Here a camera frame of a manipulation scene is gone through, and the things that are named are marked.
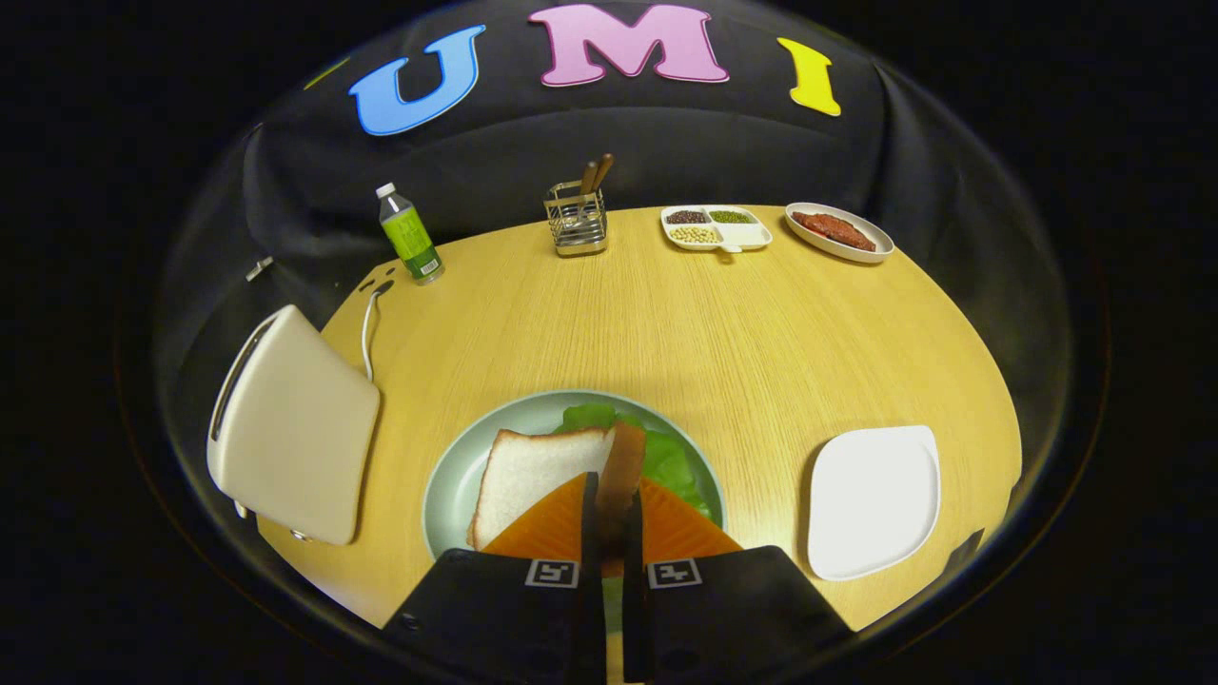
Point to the white square plate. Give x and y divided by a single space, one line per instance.
871 499

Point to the black backdrop cloth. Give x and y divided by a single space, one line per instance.
533 152

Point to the white toaster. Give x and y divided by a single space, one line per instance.
295 428

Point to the pale green round plate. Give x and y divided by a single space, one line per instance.
457 476

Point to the white bread slice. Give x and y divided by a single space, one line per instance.
528 471

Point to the green lettuce leaf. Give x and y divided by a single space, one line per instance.
676 466

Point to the red meat slice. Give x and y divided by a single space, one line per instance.
833 228

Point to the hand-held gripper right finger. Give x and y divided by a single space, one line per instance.
633 557

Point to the small silver clip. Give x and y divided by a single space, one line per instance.
259 268

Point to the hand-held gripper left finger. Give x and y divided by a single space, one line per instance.
590 533

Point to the white divided dish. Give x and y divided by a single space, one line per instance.
752 236

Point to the white round plate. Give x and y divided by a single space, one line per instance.
875 249

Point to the green label drink bottle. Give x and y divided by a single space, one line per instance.
411 238

